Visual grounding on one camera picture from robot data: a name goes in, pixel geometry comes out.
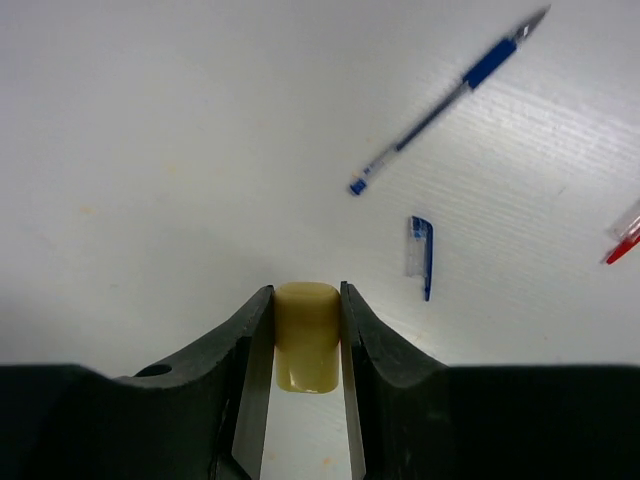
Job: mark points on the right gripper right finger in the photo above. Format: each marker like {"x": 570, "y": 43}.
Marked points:
{"x": 410, "y": 416}

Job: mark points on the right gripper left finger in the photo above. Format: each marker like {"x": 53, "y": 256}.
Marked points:
{"x": 199, "y": 413}

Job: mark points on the yellow binder clip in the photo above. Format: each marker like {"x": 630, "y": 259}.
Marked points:
{"x": 307, "y": 337}

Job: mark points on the blue pen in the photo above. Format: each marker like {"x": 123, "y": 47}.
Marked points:
{"x": 482, "y": 69}

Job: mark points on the red clip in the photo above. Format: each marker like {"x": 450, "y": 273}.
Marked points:
{"x": 625, "y": 232}

